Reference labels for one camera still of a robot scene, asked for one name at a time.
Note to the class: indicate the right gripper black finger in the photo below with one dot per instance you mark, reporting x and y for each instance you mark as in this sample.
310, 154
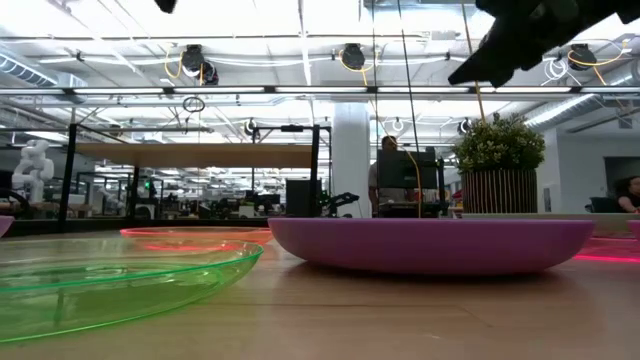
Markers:
500, 7
492, 65

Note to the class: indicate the purple plastic plate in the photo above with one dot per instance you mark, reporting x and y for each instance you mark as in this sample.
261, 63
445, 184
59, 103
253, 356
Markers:
4, 225
430, 247

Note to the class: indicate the magenta plastic plate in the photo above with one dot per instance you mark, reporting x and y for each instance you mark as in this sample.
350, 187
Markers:
635, 229

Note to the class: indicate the red transparent plastic plate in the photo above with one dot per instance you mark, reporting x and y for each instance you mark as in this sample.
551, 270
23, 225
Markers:
610, 252

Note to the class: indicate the orange transparent plastic plate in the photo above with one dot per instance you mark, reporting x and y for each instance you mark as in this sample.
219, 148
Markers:
200, 233

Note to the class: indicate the green transparent plastic plate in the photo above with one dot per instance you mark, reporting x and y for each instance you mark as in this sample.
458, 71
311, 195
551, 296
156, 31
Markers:
125, 295

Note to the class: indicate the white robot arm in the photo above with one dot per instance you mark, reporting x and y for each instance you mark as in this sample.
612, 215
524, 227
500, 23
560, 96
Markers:
32, 170

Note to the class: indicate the black background robot arm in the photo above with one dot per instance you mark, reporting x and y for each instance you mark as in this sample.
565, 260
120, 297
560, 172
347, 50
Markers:
340, 200

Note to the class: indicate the potted plant striped pot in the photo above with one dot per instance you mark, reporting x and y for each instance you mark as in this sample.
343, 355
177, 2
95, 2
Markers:
500, 190

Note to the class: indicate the person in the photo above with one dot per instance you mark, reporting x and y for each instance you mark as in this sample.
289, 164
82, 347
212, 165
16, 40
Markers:
389, 143
631, 192

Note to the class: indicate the black monitor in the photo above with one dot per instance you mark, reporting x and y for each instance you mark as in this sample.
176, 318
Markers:
407, 170

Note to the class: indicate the white pillar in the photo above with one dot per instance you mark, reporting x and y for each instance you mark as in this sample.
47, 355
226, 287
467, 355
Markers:
350, 165

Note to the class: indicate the long light strip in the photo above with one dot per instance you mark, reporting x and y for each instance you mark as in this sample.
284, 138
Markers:
320, 90

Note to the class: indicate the black cabinet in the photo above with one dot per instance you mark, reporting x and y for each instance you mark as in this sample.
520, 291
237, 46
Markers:
300, 197

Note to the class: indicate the silver ventilation duct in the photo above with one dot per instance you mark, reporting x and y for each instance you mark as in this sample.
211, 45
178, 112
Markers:
30, 75
565, 107

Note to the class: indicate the wooden shelf black metal frame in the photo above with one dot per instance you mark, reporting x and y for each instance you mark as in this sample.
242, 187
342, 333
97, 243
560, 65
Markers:
200, 155

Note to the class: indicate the black aluminium table frame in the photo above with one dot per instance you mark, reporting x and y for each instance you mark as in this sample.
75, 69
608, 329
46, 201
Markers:
40, 227

